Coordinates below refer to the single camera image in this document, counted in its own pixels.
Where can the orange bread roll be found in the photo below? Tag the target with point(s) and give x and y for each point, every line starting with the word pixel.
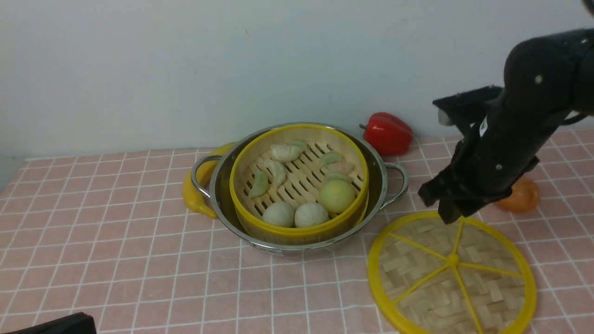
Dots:
pixel 525 197

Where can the yellow-rimmed woven steamer lid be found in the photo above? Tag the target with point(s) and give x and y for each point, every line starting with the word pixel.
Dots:
pixel 427 277

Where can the pink dumpling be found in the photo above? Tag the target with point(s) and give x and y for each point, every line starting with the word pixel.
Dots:
pixel 341 167

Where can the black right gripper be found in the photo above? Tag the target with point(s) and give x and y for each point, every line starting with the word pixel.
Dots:
pixel 542 86

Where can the pink checkered tablecloth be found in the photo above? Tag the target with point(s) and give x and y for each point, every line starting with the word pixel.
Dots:
pixel 110 235

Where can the yellow-rimmed bamboo steamer basket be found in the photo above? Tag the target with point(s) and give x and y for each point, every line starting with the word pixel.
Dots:
pixel 299 184

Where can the white dumpling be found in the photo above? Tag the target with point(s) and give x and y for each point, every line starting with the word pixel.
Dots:
pixel 277 170
pixel 285 153

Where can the yellow-green steamed bun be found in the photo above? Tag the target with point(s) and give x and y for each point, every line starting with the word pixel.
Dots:
pixel 337 196

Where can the white steamed bun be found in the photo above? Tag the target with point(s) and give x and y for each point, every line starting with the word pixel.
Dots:
pixel 310 214
pixel 279 214

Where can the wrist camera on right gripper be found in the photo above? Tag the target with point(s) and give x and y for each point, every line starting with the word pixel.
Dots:
pixel 465 109

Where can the yellow banana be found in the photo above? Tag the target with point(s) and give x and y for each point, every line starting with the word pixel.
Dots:
pixel 202 171

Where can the red bell pepper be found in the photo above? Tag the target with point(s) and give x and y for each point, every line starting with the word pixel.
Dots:
pixel 387 134

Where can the stainless steel pot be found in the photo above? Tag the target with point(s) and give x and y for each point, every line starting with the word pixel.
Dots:
pixel 387 182

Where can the green dumpling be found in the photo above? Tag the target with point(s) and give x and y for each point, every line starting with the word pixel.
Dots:
pixel 260 185
pixel 338 176
pixel 330 157

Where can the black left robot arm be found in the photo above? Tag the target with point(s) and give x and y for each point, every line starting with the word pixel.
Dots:
pixel 77 323

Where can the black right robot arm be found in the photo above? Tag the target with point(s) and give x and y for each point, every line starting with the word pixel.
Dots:
pixel 582 69

